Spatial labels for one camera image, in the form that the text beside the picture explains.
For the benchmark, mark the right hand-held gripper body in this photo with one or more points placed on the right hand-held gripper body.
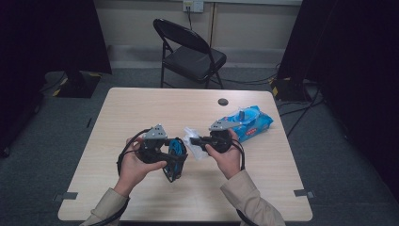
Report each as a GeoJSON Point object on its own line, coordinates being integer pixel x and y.
{"type": "Point", "coordinates": [221, 141]}

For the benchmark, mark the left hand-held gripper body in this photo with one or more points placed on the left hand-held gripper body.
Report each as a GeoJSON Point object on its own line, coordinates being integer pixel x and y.
{"type": "Point", "coordinates": [152, 147]}

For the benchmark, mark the white wet wipe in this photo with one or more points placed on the white wet wipe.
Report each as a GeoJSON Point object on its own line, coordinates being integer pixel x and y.
{"type": "Point", "coordinates": [196, 153]}

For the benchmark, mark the blue toy car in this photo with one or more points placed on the blue toy car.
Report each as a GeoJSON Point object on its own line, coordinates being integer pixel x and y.
{"type": "Point", "coordinates": [177, 147]}

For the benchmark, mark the blue wet wipes pack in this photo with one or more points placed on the blue wet wipes pack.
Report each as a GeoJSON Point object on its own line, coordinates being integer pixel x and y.
{"type": "Point", "coordinates": [254, 132]}

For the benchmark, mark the person's right hand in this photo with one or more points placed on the person's right hand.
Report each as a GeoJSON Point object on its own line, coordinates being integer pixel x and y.
{"type": "Point", "coordinates": [229, 161]}

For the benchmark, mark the person's left hand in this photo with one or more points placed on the person's left hand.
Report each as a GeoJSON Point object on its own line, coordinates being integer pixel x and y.
{"type": "Point", "coordinates": [133, 171]}

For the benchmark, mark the small black floor strip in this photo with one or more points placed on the small black floor strip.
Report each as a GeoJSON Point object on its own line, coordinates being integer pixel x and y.
{"type": "Point", "coordinates": [89, 122]}

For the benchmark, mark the black folding chair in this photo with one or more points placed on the black folding chair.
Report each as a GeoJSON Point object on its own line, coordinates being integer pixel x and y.
{"type": "Point", "coordinates": [194, 61]}

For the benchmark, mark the black stand base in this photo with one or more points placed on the black stand base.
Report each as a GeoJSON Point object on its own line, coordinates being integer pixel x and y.
{"type": "Point", "coordinates": [78, 86]}
{"type": "Point", "coordinates": [290, 91]}

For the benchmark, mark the grey tape strip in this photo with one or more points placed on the grey tape strip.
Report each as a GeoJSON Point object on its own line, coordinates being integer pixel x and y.
{"type": "Point", "coordinates": [67, 196]}
{"type": "Point", "coordinates": [302, 193]}

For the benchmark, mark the black curtain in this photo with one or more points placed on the black curtain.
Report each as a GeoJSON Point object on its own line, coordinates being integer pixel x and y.
{"type": "Point", "coordinates": [47, 34]}
{"type": "Point", "coordinates": [351, 62]}

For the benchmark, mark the beige wall conduit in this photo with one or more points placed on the beige wall conduit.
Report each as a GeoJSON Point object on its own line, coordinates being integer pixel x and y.
{"type": "Point", "coordinates": [213, 25]}

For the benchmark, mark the white wall socket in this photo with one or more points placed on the white wall socket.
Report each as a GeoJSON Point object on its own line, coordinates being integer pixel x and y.
{"type": "Point", "coordinates": [193, 5]}

